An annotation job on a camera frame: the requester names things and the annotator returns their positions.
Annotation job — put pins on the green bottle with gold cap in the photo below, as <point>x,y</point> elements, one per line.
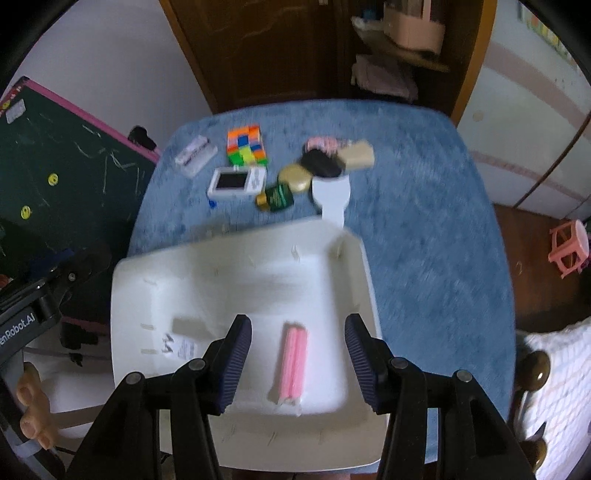
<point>278,197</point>

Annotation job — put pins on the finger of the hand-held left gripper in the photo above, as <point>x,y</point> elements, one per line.
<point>81,272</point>

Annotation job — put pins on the beige rectangular box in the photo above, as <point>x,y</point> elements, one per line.
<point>358,156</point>

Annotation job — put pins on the blue plush blanket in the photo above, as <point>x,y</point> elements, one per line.
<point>415,230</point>

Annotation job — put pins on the white wardrobe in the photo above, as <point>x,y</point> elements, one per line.
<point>521,120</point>

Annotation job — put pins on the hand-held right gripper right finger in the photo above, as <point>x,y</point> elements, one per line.
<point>362,364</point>

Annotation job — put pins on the person's left hand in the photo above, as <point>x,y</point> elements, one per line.
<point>34,408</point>

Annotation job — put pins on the white knitted cloth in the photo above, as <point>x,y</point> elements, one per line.
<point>565,369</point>

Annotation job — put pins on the gold round compact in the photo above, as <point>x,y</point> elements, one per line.
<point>295,179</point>

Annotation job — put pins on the wooden door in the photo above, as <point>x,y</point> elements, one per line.
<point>258,50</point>

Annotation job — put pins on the folded pink clothes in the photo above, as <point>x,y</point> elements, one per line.
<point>383,78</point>

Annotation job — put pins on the colourful wall sticker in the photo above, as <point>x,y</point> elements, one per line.
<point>545,30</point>

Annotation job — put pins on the wooden shelf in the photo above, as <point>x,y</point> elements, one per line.
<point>429,62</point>

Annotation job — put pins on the clear wrapped packet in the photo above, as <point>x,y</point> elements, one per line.
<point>195,156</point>

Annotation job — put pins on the pink pouch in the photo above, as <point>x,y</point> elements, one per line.
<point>325,142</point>

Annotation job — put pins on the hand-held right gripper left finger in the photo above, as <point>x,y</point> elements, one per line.
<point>234,364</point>

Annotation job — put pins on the black oval case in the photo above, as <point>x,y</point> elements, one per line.
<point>323,165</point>

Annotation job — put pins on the white device with black screen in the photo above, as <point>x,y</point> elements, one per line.
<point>231,182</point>

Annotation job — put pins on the pink and white container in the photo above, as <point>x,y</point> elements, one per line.
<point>415,30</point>

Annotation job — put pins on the pink plastic stool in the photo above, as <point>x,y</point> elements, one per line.
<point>570,249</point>

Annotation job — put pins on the pink stick pack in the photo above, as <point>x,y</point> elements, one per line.
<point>291,364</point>

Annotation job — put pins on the colourful puzzle cube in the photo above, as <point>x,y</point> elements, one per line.
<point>247,145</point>

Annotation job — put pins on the white cup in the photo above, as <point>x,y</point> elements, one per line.
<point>331,196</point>

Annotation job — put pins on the black clip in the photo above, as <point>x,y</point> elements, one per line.
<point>141,137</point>

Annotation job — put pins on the white plastic tray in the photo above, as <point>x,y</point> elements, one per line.
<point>258,286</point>

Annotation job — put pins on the pink-framed chalkboard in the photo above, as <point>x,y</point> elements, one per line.
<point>60,184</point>

